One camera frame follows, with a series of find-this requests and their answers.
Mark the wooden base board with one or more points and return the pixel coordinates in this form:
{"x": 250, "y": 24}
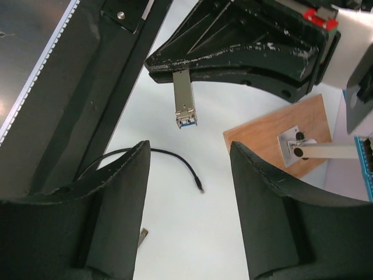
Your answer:
{"x": 271, "y": 136}

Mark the white cable duct rail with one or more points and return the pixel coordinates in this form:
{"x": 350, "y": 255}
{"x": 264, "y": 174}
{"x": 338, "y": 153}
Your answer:
{"x": 29, "y": 32}

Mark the dark grey network switch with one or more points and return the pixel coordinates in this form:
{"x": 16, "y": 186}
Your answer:
{"x": 359, "y": 125}

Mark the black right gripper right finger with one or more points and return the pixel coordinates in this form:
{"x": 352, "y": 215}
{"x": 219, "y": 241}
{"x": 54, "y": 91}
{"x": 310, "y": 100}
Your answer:
{"x": 293, "y": 230}

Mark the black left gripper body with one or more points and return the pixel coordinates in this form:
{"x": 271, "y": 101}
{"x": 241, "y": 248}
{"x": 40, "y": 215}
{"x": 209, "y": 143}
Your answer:
{"x": 347, "y": 58}

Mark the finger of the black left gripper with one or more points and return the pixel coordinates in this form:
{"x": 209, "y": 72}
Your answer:
{"x": 272, "y": 82}
{"x": 271, "y": 35}

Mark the silver SFP transceiver plug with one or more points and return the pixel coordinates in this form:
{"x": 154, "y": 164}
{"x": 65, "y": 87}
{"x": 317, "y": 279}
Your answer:
{"x": 185, "y": 111}

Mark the spare silver SFP module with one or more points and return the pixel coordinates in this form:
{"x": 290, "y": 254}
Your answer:
{"x": 142, "y": 236}

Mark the metal switch stand bracket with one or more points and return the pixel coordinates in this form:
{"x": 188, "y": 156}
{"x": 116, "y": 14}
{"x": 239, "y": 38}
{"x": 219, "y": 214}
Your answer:
{"x": 295, "y": 146}

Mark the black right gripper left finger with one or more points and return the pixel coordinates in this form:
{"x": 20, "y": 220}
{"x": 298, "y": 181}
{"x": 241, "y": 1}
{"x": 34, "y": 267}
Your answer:
{"x": 88, "y": 229}

